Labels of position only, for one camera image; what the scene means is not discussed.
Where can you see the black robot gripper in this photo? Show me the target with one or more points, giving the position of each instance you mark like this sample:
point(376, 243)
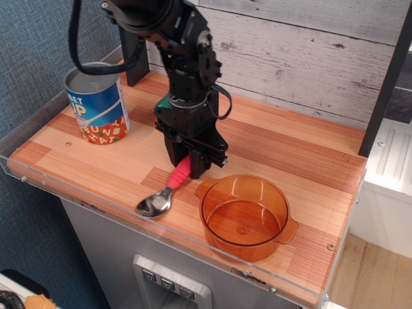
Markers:
point(190, 127)

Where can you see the red handled metal spoon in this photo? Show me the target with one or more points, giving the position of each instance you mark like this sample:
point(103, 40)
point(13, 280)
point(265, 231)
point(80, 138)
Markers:
point(160, 202)

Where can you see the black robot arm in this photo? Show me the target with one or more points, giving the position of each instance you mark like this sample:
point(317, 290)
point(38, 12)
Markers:
point(184, 42)

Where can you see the green toy pickle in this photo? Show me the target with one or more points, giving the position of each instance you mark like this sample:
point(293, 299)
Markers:
point(163, 103)

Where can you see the orange transparent plastic pot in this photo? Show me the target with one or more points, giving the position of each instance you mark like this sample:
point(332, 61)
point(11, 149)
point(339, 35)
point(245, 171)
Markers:
point(245, 216)

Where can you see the clear acrylic table guard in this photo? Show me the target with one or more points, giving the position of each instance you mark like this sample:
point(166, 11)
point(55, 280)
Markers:
point(37, 237)

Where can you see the blue soup can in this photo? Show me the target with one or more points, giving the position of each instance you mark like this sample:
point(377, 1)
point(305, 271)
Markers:
point(98, 105)

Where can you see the silver dispenser button panel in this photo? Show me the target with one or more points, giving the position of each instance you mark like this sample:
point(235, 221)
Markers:
point(163, 287)

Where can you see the grey toy fridge cabinet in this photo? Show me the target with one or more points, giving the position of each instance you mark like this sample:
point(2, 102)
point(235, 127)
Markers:
point(110, 247)

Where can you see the white toy sink unit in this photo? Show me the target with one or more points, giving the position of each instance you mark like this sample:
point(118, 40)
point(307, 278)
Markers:
point(382, 211)

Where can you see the black and orange object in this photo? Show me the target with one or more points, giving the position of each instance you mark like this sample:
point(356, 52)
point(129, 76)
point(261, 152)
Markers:
point(19, 291)

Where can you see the dark right frame post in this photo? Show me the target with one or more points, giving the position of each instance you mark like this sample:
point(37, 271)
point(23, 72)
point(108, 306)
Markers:
point(394, 69)

